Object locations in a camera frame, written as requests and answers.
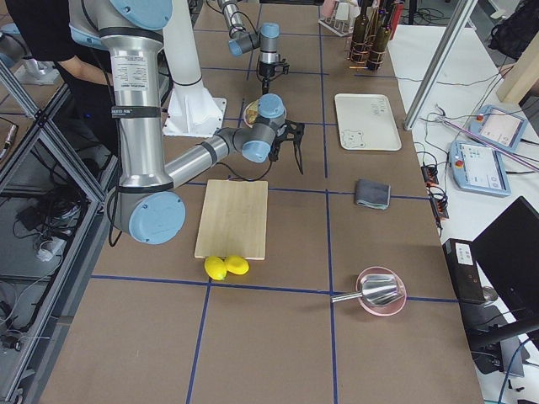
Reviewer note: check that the grey folded cloth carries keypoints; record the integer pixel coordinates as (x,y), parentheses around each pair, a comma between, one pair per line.
(372,194)

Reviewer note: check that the near blue teach pendant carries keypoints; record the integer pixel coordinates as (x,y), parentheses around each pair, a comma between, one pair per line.
(478,169)

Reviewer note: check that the yellow lemon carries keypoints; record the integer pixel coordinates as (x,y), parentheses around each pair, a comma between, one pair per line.
(215,268)
(236,265)

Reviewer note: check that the wooden cutting board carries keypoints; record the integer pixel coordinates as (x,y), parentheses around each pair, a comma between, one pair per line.
(233,220)

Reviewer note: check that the standing person in black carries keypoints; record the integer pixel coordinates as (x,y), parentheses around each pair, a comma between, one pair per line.
(45,28)

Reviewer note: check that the copper wire bottle rack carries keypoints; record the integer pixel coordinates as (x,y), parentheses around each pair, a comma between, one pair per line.
(368,51)

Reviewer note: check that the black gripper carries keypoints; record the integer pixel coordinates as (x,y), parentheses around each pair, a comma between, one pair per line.
(298,145)
(266,70)

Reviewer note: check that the yellow lemon right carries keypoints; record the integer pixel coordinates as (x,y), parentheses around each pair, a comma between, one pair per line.
(236,265)

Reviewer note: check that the green wine bottle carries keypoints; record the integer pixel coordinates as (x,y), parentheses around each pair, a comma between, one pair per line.
(383,33)
(361,25)

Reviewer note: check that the orange black adapter box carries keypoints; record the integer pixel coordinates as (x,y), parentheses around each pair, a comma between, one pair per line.
(430,174)

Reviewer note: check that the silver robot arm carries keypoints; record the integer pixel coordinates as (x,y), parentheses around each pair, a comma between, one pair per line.
(242,40)
(144,203)

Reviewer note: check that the aluminium frame post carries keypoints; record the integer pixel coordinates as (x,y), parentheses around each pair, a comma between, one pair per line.
(455,26)

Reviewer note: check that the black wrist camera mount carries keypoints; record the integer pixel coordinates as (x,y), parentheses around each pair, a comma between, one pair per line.
(293,132)

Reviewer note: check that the blue teach pendant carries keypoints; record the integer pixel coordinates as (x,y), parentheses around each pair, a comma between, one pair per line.
(478,169)
(499,126)

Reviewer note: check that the cream bear tray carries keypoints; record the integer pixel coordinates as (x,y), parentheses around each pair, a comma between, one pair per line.
(366,123)

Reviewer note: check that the pink bowl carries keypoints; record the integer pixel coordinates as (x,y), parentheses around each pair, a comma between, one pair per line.
(391,309)

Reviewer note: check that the bread slice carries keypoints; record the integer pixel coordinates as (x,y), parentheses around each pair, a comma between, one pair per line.
(251,113)

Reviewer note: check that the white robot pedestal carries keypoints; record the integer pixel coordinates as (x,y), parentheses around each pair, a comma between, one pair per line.
(192,111)

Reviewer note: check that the yellow lemon left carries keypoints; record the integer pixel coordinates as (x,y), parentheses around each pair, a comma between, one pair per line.
(215,268)

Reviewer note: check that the metal scoop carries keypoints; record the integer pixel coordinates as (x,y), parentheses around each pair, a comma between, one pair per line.
(375,290)

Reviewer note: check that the white cup rack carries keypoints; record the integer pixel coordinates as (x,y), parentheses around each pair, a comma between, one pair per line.
(338,16)

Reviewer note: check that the black computer box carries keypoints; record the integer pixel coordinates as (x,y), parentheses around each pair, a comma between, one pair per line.
(463,271)

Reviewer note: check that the far blue teach pendant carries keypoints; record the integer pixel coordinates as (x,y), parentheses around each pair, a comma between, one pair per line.
(499,126)

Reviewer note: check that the black monitor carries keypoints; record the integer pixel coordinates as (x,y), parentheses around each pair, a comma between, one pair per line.
(507,252)

